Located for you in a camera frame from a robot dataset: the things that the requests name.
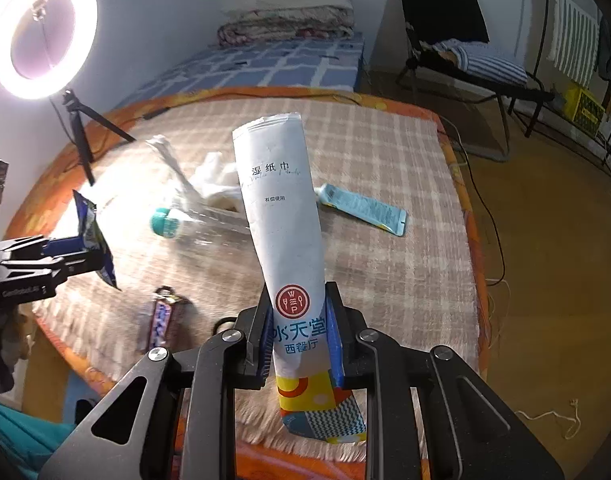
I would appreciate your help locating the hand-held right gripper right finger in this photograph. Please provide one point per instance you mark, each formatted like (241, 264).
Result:
(334, 350)

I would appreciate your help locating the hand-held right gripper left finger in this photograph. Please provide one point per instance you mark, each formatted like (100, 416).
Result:
(258, 345)

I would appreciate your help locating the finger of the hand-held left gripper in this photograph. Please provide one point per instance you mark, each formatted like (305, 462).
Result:
(60, 267)
(60, 246)

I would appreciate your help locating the blue snack packet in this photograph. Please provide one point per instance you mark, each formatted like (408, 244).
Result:
(90, 225)

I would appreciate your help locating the dark candy bar wrapper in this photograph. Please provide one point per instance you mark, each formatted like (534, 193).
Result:
(160, 320)

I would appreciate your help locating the clear bottle with teal cap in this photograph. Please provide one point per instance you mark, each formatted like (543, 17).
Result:
(168, 222)

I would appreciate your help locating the clear plastic bag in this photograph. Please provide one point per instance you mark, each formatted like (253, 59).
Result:
(168, 157)

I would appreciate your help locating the teal tube sachet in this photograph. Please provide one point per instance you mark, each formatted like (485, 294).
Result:
(360, 207)

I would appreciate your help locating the white wet wipe packet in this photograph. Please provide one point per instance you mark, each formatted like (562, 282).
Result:
(280, 200)

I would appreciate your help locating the black tripod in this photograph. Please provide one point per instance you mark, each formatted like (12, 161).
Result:
(80, 130)

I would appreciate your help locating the person's teal clothing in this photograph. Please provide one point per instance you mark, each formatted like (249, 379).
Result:
(15, 435)

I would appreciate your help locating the beige plaid blanket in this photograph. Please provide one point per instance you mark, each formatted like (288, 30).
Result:
(385, 160)

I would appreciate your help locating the orange patterned mattress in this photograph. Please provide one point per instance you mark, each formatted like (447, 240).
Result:
(458, 170)

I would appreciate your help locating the blue checkered bed sheet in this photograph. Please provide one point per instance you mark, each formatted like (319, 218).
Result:
(265, 67)

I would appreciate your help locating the folded floral quilt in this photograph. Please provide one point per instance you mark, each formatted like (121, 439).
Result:
(285, 27)

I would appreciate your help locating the black metal rack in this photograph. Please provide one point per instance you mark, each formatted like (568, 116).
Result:
(540, 110)

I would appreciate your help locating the blue striped cushion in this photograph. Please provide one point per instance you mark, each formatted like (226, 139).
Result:
(490, 62)

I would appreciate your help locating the yellow crate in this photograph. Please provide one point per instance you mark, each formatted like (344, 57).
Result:
(585, 107)

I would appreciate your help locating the black folding chair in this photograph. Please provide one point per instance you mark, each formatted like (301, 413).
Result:
(440, 7)

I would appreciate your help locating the green striped towel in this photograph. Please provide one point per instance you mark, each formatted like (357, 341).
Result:
(578, 30)

